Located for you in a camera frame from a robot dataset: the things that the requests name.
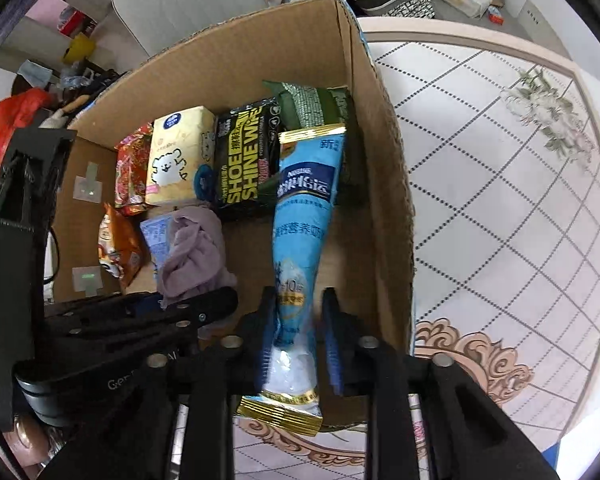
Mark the white goose plush toy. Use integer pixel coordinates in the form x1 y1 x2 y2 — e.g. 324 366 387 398
39 97 89 129

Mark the blue milk powder packet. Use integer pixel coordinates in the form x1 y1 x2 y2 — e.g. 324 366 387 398
236 127 349 437

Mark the red snack packet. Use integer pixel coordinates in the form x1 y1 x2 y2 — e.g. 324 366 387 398
114 122 154 218

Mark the grey office chair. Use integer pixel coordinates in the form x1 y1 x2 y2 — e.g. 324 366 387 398
111 0 277 59

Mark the orange snack packet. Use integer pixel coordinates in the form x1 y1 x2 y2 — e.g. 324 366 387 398
98 203 146 292

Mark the cardboard box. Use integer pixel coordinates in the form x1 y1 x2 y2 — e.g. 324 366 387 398
51 0 417 432

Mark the light blue cloth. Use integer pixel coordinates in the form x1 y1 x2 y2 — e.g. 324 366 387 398
19 59 54 87

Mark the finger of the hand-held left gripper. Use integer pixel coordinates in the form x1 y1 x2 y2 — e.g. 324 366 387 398
44 319 202 362
44 287 239 335

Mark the red plastic bag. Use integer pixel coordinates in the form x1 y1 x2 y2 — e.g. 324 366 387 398
0 88 49 179

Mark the green snack packet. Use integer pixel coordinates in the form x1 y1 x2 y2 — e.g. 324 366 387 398
261 79 354 207

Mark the light blue tissue pack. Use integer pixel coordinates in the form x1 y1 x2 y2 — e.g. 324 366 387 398
139 212 182 282

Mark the yellow tissue pack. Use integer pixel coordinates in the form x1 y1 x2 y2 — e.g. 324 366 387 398
144 105 217 207

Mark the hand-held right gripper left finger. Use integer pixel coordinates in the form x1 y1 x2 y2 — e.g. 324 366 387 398
37 286 277 480

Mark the grey purple cloth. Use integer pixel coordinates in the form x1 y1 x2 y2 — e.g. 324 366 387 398
157 207 239 309

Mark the yellow bag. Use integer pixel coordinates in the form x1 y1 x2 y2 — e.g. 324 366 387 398
62 34 97 65

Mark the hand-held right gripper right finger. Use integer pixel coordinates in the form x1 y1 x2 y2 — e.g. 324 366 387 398
322 288 561 480

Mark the black wipes packet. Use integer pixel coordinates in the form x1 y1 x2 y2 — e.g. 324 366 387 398
213 98 282 222

